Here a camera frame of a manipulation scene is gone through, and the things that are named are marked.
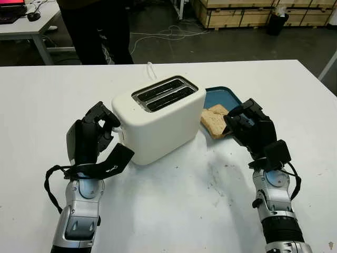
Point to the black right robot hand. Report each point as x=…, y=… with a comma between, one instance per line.
x=260, y=131

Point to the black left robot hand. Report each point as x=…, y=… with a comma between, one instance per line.
x=79, y=142

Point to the brown bread slice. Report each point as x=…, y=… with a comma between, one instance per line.
x=213, y=121

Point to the white two-slot toaster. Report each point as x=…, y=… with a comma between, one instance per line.
x=158, y=131

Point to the blue plastic tray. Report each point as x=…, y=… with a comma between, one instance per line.
x=221, y=96

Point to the black trash bin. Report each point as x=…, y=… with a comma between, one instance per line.
x=277, y=25

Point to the person in olive top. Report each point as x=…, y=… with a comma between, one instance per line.
x=89, y=31

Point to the white shoe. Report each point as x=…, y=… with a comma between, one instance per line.
x=52, y=27

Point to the wooden crate stack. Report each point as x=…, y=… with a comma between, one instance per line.
x=231, y=15
x=310, y=13

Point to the white office desk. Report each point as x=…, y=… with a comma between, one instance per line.
x=26, y=27

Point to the black computer mouse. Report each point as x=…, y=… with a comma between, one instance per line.
x=33, y=16

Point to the black laptop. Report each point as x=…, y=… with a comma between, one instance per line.
x=10, y=13

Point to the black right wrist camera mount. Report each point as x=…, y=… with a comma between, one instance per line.
x=276, y=153

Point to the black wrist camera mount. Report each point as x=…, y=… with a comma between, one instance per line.
x=118, y=158
x=276, y=153

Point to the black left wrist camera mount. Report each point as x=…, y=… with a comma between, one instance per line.
x=118, y=158

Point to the white metal rack frame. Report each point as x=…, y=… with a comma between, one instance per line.
x=179, y=9

